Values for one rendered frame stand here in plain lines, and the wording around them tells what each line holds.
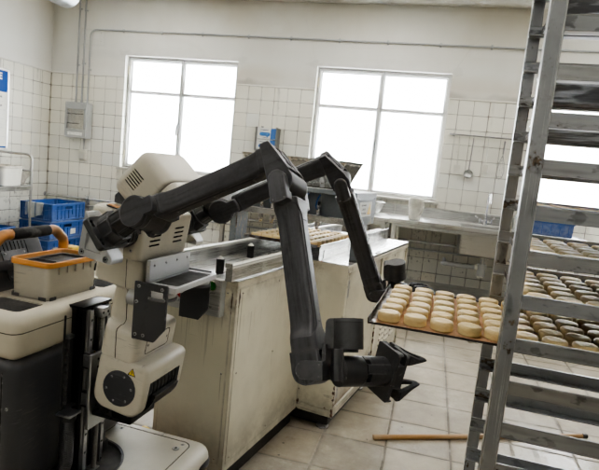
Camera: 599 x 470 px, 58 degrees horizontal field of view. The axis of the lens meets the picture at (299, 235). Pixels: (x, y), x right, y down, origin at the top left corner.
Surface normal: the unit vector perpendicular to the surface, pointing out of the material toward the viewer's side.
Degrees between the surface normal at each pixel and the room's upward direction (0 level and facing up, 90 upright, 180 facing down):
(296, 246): 74
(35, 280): 92
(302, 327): 64
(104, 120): 90
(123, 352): 90
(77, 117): 90
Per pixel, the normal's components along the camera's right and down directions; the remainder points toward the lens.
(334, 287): -0.40, 0.07
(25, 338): 0.95, 0.14
